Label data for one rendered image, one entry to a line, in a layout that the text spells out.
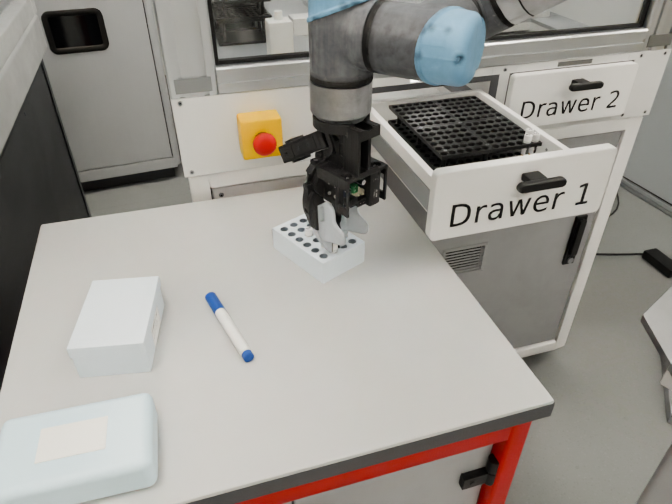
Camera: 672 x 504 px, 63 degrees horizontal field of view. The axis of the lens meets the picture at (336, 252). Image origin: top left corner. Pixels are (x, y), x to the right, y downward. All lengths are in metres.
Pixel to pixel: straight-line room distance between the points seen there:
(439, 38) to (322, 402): 0.41
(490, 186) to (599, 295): 1.41
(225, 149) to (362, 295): 0.39
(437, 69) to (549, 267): 1.04
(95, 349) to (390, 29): 0.48
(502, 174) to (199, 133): 0.52
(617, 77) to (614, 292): 1.07
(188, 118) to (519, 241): 0.85
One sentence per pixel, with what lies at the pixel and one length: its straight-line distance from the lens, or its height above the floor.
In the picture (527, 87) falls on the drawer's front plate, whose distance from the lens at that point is 1.18.
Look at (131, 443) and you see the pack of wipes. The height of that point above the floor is 0.80.
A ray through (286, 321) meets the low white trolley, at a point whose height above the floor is 0.76.
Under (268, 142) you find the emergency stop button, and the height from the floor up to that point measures 0.88.
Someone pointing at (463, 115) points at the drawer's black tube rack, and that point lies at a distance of 1.03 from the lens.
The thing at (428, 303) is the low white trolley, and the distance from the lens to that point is 0.79.
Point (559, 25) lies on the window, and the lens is 1.22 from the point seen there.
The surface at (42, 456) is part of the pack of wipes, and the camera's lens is 0.63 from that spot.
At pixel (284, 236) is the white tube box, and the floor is 0.80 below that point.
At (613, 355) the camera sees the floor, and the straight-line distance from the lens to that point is 1.96.
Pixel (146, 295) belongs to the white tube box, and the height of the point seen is 0.81.
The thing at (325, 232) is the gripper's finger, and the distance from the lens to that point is 0.76.
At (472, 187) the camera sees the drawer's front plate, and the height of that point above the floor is 0.90.
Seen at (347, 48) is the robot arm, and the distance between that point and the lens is 0.62.
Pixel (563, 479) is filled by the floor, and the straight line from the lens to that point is 1.60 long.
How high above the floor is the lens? 1.27
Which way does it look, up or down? 36 degrees down
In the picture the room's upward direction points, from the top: straight up
